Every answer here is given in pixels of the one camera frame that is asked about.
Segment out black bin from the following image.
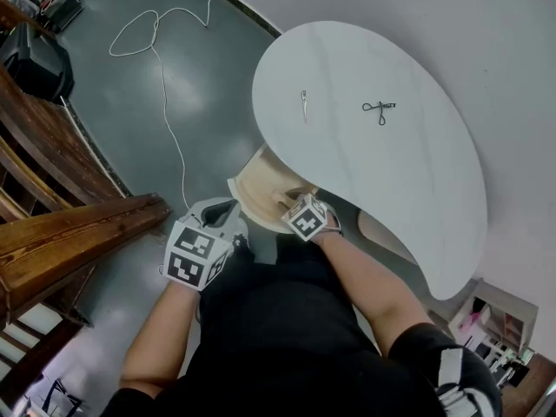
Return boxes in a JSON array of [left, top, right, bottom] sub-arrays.
[[0, 22, 76, 104]]

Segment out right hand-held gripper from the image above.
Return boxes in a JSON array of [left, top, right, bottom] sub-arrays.
[[281, 192, 344, 242]]

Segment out person's right forearm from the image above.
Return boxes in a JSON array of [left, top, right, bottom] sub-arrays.
[[310, 228, 425, 356]]

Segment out metal eyelash curler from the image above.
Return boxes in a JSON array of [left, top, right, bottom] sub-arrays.
[[361, 101, 398, 128]]

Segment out white floor cable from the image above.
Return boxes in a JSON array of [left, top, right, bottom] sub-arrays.
[[108, 0, 223, 210]]

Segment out brown wooden staircase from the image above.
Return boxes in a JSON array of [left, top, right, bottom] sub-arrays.
[[0, 0, 175, 407]]

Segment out large wooden drawer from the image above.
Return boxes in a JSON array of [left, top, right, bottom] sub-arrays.
[[227, 143, 323, 235]]

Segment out person's black clothing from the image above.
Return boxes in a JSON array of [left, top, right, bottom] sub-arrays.
[[99, 232, 503, 417]]

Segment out white harness strap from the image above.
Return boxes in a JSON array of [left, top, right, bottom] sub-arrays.
[[434, 347, 493, 417]]

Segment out grey shelf unit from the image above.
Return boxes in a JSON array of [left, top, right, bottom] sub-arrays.
[[449, 278, 540, 364]]

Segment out grey floor machine with hose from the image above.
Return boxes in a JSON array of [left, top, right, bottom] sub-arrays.
[[38, 0, 87, 32]]

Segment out white kidney-shaped desk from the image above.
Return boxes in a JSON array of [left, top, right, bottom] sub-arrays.
[[251, 20, 488, 301]]

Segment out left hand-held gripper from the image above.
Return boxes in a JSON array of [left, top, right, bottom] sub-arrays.
[[163, 196, 251, 293]]

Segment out person's left forearm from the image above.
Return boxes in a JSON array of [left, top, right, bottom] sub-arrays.
[[119, 282, 203, 393]]

